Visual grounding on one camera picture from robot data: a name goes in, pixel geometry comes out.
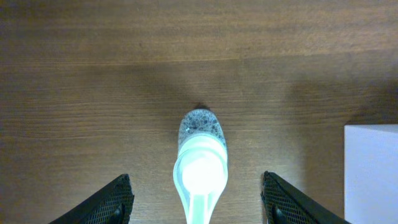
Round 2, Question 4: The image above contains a clear foaming soap pump bottle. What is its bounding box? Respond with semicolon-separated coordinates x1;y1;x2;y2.
173;108;228;224

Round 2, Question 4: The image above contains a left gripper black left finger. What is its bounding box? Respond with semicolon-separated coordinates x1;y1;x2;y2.
50;174;134;224

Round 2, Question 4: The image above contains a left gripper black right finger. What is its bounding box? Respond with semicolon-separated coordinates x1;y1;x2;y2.
261;171;348;224

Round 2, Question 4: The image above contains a pink white open box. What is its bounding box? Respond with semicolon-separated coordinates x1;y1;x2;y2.
344;124;397;223

